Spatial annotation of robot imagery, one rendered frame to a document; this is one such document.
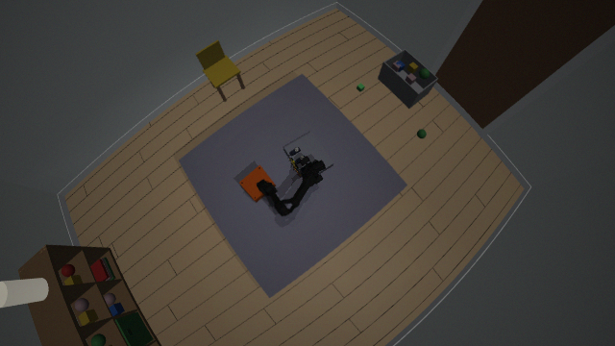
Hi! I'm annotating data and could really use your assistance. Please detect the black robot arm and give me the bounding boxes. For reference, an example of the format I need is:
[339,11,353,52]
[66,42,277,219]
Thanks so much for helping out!
[257,160,326,216]

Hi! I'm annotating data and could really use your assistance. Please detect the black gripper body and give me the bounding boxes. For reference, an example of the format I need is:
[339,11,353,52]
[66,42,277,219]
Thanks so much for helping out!
[300,157,323,184]

